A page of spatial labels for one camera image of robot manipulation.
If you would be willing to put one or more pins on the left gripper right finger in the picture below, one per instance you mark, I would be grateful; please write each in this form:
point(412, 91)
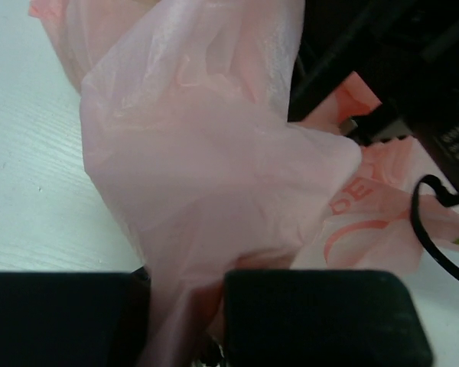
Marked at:
point(321, 318)

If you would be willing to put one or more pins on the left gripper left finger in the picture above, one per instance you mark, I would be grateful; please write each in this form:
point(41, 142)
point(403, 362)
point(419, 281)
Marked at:
point(73, 318)

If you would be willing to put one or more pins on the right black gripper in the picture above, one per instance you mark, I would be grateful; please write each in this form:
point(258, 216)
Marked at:
point(407, 54)

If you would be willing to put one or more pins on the pink plastic bag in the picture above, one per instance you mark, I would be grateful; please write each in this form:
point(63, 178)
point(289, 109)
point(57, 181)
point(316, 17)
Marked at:
point(186, 136)

